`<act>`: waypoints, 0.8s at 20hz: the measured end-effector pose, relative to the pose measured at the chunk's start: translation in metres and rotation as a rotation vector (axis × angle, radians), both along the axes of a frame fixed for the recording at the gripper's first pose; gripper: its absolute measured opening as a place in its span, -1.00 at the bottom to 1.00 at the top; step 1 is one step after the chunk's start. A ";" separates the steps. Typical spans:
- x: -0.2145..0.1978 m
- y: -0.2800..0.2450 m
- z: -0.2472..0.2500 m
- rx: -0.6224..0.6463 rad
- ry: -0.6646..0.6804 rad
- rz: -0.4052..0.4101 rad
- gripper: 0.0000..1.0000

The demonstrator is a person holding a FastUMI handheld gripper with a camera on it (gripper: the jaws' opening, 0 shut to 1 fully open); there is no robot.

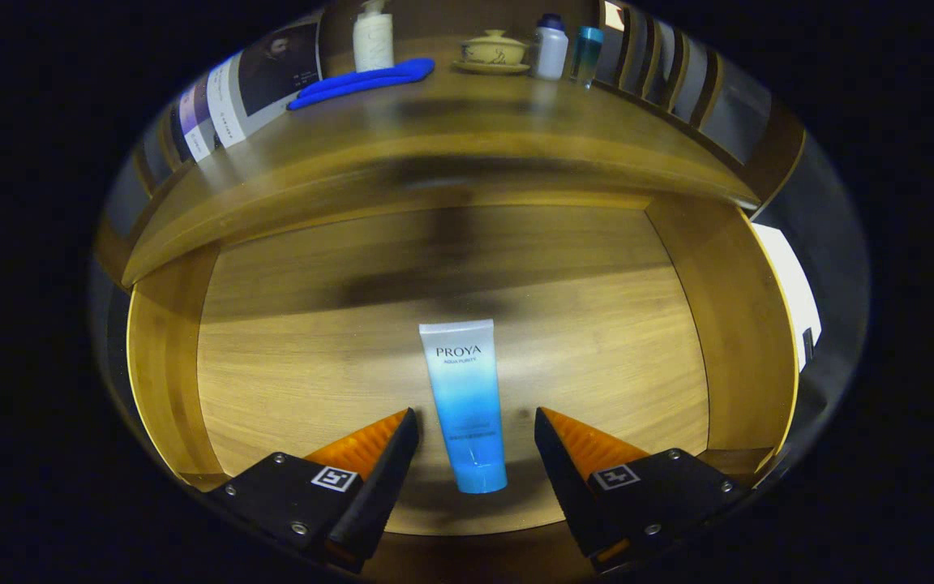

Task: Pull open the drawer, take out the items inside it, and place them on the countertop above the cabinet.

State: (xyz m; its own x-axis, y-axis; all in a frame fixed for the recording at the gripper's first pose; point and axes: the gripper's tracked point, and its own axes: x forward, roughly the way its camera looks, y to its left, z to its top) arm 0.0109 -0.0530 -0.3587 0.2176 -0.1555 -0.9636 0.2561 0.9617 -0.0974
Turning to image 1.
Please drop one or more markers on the blue folded cloth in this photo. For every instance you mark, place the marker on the blue folded cloth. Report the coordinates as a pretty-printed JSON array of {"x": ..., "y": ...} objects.
[{"x": 362, "y": 81}]

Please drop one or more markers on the wooden countertop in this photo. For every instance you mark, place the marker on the wooden countertop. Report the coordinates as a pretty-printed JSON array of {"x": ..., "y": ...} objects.
[{"x": 475, "y": 113}]

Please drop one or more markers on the white pump bottle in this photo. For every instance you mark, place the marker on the white pump bottle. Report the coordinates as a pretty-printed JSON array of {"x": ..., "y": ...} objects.
[{"x": 373, "y": 45}]

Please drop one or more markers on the slim teal bottle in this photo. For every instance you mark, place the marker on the slim teal bottle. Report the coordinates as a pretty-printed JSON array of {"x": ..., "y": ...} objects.
[{"x": 586, "y": 57}]

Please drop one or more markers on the white panelled cabinet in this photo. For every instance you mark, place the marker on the white panelled cabinet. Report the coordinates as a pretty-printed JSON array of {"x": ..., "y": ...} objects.
[{"x": 787, "y": 300}]

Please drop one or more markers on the white bottle with blue cap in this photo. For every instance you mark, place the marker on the white bottle with blue cap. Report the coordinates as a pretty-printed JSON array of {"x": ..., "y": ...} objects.
[{"x": 550, "y": 53}]

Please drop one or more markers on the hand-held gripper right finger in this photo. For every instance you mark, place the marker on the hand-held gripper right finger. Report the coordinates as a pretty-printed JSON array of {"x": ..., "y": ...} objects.
[{"x": 572, "y": 487}]

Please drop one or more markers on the beige lidded teacup with saucer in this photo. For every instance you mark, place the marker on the beige lidded teacup with saucer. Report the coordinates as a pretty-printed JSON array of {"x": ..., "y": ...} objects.
[{"x": 493, "y": 50}]

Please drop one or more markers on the blue and white tube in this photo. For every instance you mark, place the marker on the blue and white tube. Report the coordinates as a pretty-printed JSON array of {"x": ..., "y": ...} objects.
[{"x": 463, "y": 397}]

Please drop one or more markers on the white book with portrait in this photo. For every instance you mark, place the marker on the white book with portrait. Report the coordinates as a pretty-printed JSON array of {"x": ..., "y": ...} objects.
[{"x": 272, "y": 73}]

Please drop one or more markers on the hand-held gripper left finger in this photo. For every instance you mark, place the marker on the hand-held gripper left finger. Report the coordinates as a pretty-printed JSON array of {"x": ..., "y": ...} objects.
[{"x": 378, "y": 487}]

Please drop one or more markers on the wooden cabinet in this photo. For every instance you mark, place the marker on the wooden cabinet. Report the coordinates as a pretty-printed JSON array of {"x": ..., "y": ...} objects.
[{"x": 434, "y": 16}]

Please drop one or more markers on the purple book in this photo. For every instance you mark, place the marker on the purple book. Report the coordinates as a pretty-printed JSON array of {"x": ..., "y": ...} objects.
[{"x": 194, "y": 122}]

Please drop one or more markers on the wooden drawer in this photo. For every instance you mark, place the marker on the wooden drawer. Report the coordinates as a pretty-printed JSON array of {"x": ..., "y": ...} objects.
[{"x": 313, "y": 365}]

